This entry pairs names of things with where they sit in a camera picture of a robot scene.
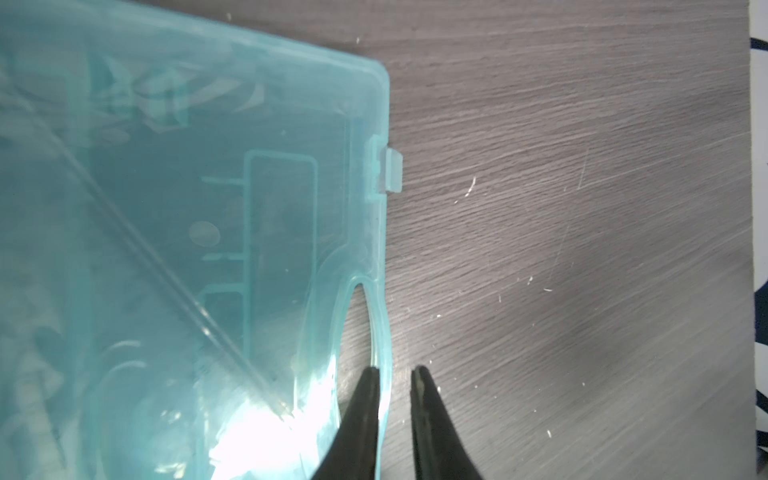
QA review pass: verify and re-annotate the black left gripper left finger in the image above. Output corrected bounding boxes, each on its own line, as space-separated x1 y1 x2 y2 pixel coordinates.
312 366 380 480

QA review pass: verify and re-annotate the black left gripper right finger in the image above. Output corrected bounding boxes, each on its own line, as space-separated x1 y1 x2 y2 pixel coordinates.
410 365 482 480

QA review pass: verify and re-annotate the teal transparent ruler set case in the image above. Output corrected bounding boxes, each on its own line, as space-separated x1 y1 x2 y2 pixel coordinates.
1 1 402 479

